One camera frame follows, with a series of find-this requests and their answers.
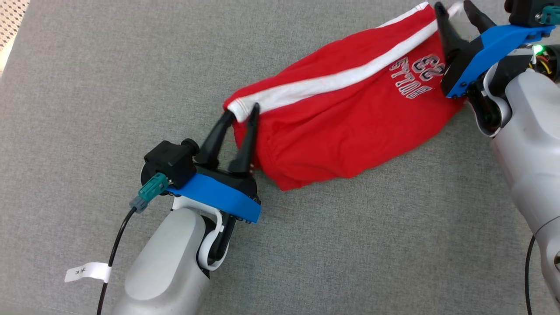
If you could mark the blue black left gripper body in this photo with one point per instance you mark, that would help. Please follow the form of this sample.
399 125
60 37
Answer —
227 197

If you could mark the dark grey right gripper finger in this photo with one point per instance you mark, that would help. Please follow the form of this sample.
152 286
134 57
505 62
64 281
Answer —
479 21
450 37

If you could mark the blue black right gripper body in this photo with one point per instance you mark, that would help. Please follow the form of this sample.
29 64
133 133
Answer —
477 61

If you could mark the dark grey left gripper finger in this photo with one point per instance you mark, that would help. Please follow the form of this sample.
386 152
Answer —
214 144
245 148

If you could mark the red garment with printed lettering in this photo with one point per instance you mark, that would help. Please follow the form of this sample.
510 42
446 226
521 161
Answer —
328 122

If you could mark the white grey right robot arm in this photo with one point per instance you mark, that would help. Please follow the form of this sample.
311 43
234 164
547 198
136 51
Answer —
533 153

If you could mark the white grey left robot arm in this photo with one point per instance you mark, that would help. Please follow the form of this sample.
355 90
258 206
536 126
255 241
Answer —
166 262

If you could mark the beige perforated laundry basket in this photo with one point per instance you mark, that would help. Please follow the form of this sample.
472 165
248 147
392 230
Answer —
11 17

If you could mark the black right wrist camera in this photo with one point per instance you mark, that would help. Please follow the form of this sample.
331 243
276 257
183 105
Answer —
523 11

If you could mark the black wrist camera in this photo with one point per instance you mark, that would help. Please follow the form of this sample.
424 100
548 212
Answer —
168 162
523 11

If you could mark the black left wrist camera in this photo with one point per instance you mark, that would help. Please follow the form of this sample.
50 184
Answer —
168 162

